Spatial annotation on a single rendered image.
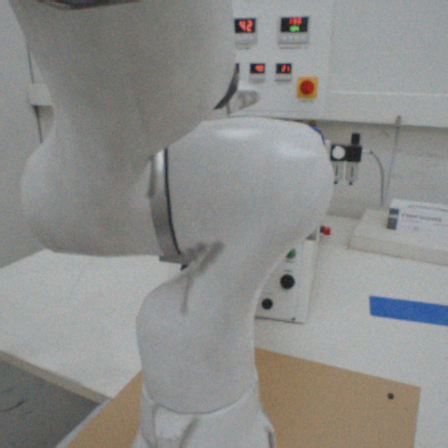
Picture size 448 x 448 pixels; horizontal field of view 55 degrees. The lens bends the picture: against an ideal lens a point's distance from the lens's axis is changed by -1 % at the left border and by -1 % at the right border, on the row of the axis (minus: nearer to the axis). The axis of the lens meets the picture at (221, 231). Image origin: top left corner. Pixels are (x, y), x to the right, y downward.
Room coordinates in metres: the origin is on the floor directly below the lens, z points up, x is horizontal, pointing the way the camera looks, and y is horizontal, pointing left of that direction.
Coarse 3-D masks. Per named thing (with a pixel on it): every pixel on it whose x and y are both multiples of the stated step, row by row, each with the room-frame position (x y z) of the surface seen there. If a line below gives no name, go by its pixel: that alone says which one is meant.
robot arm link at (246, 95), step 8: (240, 80) 0.71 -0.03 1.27; (240, 88) 0.66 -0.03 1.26; (248, 88) 0.67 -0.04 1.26; (232, 96) 0.64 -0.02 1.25; (240, 96) 0.65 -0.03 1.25; (248, 96) 0.66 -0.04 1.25; (256, 96) 0.67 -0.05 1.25; (232, 104) 0.65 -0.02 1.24; (240, 104) 0.66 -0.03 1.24; (248, 104) 0.67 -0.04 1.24; (216, 112) 0.63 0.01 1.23; (224, 112) 0.64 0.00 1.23; (232, 112) 0.65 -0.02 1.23
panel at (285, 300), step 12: (300, 252) 0.89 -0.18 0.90; (288, 264) 0.88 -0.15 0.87; (300, 264) 0.88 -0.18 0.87; (276, 276) 0.88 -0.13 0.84; (300, 276) 0.87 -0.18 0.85; (264, 288) 0.87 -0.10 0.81; (276, 288) 0.87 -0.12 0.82; (288, 288) 0.86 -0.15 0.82; (276, 300) 0.85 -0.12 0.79; (288, 300) 0.85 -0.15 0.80; (264, 312) 0.85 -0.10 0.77; (276, 312) 0.84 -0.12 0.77; (288, 312) 0.84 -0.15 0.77
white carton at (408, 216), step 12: (396, 204) 1.35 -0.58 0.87; (408, 204) 1.35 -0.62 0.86; (420, 204) 1.35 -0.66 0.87; (432, 204) 1.35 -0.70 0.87; (396, 216) 1.30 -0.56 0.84; (408, 216) 1.28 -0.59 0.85; (420, 216) 1.27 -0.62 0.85; (432, 216) 1.25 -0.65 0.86; (444, 216) 1.24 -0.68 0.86; (396, 228) 1.29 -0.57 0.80; (408, 228) 1.28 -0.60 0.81; (420, 228) 1.26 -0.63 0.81; (432, 228) 1.25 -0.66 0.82; (444, 228) 1.23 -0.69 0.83
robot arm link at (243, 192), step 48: (192, 144) 0.31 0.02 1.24; (240, 144) 0.31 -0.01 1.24; (288, 144) 0.31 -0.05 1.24; (192, 192) 0.30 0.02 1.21; (240, 192) 0.29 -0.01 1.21; (288, 192) 0.30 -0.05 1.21; (192, 240) 0.30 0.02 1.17; (240, 240) 0.29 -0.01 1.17; (288, 240) 0.31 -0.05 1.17; (192, 288) 0.31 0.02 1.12; (240, 288) 0.30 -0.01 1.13; (144, 336) 0.31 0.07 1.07; (192, 336) 0.30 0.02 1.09; (240, 336) 0.31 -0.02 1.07; (192, 384) 0.30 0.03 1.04; (240, 384) 0.32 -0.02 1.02
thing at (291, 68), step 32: (256, 0) 1.26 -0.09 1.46; (288, 0) 1.24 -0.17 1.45; (320, 0) 1.22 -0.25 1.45; (256, 32) 1.26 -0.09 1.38; (288, 32) 1.24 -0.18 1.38; (320, 32) 1.22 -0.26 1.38; (256, 64) 1.26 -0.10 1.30; (288, 64) 1.24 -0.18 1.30; (320, 64) 1.22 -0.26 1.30; (288, 96) 1.24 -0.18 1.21; (320, 96) 1.22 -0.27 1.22
